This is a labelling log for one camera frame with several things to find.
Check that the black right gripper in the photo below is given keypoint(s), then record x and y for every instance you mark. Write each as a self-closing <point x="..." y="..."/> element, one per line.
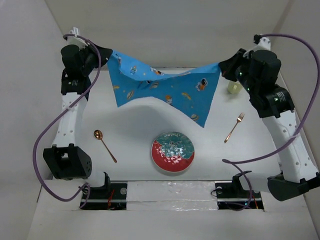
<point x="226" y="66"/>

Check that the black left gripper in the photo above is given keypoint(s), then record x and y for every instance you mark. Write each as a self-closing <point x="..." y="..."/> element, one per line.
<point x="105" y="54"/>

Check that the blue space print cloth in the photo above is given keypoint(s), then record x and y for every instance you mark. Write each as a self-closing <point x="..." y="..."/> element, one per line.
<point x="190" y="92"/>

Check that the red and teal plate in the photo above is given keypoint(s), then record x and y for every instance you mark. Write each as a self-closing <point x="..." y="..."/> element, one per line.
<point x="172" y="153"/>

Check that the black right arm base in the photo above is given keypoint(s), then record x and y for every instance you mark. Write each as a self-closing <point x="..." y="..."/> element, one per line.
<point x="231" y="196"/>

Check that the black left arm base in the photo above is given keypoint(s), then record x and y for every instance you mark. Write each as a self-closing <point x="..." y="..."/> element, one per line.
<point x="112" y="196"/>

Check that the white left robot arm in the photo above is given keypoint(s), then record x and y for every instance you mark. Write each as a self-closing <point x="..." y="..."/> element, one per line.
<point x="65" y="159"/>

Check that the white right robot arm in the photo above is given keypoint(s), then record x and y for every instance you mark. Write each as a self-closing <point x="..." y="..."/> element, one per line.
<point x="257" y="71"/>

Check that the pale yellow mug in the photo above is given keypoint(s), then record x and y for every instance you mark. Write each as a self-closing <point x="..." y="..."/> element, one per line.
<point x="234" y="87"/>

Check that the copper fork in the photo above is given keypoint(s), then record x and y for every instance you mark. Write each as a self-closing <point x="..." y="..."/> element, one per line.
<point x="238" y="120"/>

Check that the copper spoon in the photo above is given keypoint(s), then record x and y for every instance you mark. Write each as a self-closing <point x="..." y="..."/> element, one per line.
<point x="99" y="136"/>

